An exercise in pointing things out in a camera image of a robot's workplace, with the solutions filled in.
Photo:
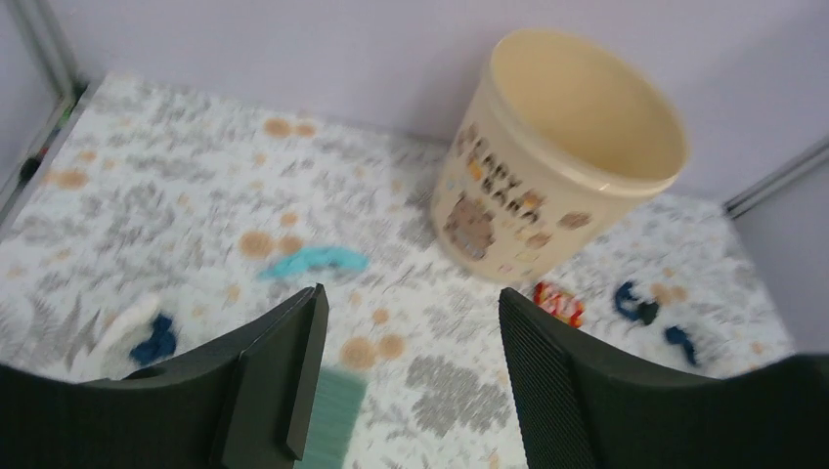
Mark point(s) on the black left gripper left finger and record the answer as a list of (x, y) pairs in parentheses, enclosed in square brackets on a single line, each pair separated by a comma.
[(242, 400)]

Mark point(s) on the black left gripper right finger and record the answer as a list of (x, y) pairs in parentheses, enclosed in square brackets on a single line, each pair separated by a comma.
[(582, 403)]

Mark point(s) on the green hand brush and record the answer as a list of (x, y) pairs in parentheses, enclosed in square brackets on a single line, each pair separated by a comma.
[(336, 409)]

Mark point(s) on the red yellow candy wrapper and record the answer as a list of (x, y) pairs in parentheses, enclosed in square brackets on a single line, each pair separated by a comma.
[(559, 303)]

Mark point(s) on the dark blue scrap left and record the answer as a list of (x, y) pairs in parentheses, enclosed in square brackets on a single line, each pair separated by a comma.
[(161, 344)]

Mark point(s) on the dark blue scrap near bucket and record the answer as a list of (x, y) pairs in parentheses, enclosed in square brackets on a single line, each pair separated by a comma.
[(632, 307)]

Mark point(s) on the dark blue scrap far right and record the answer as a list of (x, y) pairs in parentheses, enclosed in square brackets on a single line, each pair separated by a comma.
[(678, 337)]

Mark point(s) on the light blue paper scrap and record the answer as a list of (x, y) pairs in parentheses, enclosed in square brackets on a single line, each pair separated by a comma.
[(316, 259)]

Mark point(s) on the floral table mat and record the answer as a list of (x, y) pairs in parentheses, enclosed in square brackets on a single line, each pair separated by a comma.
[(169, 190)]

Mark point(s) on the cream plastic bucket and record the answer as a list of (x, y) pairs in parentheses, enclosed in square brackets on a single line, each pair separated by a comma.
[(560, 141)]

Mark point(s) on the aluminium frame post right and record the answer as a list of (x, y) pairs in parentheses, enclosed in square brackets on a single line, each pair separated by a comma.
[(784, 176)]

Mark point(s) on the aluminium frame post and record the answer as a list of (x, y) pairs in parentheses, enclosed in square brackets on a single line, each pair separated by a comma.
[(40, 86), (784, 176)]

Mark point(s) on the aluminium frame post left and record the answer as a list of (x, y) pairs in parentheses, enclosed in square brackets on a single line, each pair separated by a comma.
[(40, 86)]

